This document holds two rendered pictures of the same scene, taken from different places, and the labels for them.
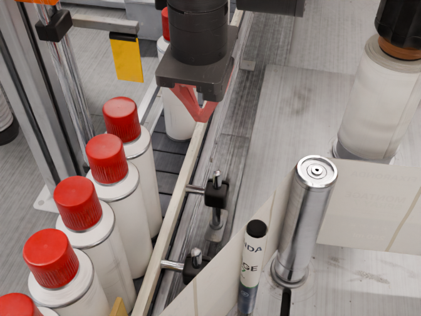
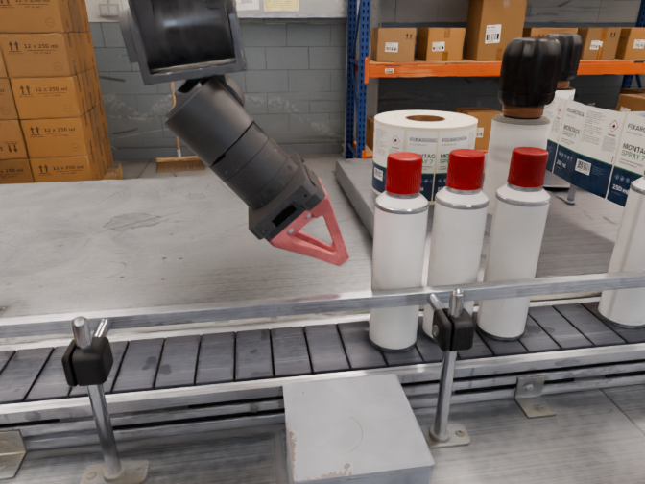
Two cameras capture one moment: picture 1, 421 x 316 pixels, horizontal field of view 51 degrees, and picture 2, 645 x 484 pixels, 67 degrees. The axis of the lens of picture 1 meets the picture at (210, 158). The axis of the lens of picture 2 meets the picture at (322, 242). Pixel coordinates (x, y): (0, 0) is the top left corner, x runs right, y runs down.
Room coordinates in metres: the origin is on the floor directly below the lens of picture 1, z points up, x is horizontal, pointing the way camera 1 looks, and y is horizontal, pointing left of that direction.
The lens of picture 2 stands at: (1.00, 0.38, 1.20)
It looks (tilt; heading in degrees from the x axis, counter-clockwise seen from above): 24 degrees down; 250
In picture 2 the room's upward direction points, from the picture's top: straight up
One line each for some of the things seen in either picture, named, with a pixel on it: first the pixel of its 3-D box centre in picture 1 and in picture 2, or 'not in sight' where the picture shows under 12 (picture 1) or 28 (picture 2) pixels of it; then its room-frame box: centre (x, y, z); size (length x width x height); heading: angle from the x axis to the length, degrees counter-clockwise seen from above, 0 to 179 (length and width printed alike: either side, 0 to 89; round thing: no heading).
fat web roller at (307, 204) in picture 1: (301, 228); not in sight; (0.25, -0.09, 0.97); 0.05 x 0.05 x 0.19
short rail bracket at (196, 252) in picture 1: (183, 273); not in sight; (0.25, 0.03, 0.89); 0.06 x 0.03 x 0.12; 78
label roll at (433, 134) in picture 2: not in sight; (421, 154); (0.46, -0.47, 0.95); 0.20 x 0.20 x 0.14
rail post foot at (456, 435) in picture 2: not in sight; (439, 434); (0.77, 0.09, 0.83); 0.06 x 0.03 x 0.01; 165
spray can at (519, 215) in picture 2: not in sight; (513, 246); (0.65, 0.01, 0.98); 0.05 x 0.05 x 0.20
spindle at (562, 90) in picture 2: not in sight; (550, 103); (0.13, -0.49, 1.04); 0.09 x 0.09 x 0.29
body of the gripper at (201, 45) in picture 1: (198, 32); not in sight; (0.38, 0.01, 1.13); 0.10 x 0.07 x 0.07; 167
